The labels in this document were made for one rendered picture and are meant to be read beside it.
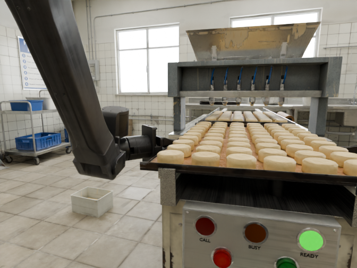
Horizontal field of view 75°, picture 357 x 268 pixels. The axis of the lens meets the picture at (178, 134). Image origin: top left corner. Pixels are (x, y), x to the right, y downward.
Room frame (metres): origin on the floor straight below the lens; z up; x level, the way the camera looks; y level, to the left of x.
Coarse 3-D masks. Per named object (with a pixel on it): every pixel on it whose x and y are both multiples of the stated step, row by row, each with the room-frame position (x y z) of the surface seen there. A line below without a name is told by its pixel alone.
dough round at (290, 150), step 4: (292, 144) 0.50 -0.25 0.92; (296, 144) 0.50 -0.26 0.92; (288, 148) 0.47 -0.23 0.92; (292, 148) 0.47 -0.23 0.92; (296, 148) 0.46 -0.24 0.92; (300, 148) 0.46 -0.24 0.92; (304, 148) 0.46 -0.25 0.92; (308, 148) 0.46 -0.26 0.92; (312, 148) 0.47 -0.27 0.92; (288, 152) 0.47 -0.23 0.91; (292, 152) 0.46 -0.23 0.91; (292, 156) 0.46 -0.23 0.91
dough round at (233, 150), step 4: (228, 148) 0.46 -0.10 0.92; (232, 148) 0.46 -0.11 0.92; (236, 148) 0.46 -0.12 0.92; (240, 148) 0.46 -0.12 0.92; (244, 148) 0.46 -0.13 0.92; (248, 148) 0.46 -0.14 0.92; (228, 152) 0.44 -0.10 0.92; (232, 152) 0.43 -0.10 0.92; (236, 152) 0.43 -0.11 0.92; (240, 152) 0.43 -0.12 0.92; (244, 152) 0.43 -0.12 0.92; (248, 152) 0.43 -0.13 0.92
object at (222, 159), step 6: (228, 132) 0.78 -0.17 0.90; (246, 132) 0.78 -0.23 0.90; (198, 144) 0.59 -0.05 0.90; (252, 144) 0.59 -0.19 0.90; (192, 150) 0.52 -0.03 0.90; (222, 150) 0.52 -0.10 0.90; (252, 150) 0.52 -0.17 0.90; (222, 156) 0.47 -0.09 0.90; (288, 156) 0.47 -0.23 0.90; (156, 162) 0.43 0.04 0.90; (186, 162) 0.43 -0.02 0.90; (222, 162) 0.43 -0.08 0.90; (258, 162) 0.43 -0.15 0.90; (258, 168) 0.39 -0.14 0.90; (300, 168) 0.39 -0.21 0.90; (342, 168) 0.39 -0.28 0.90; (342, 174) 0.36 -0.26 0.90
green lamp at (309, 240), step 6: (306, 234) 0.32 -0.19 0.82; (312, 234) 0.32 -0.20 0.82; (318, 234) 0.32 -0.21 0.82; (300, 240) 0.32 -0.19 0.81; (306, 240) 0.32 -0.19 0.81; (312, 240) 0.32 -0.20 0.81; (318, 240) 0.32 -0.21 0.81; (306, 246) 0.32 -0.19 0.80; (312, 246) 0.32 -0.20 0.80; (318, 246) 0.32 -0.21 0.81
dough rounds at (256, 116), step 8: (216, 112) 1.47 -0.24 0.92; (224, 112) 1.47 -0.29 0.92; (240, 112) 1.50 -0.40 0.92; (248, 112) 1.48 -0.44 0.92; (256, 112) 1.47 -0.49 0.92; (264, 112) 1.51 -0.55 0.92; (208, 120) 1.08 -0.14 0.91; (216, 120) 1.15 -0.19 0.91; (224, 120) 1.06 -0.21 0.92; (232, 120) 1.07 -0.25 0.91; (240, 120) 1.05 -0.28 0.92; (248, 120) 1.04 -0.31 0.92; (256, 120) 1.04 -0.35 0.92; (264, 120) 1.02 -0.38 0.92; (272, 120) 1.13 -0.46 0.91; (280, 120) 1.01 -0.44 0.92
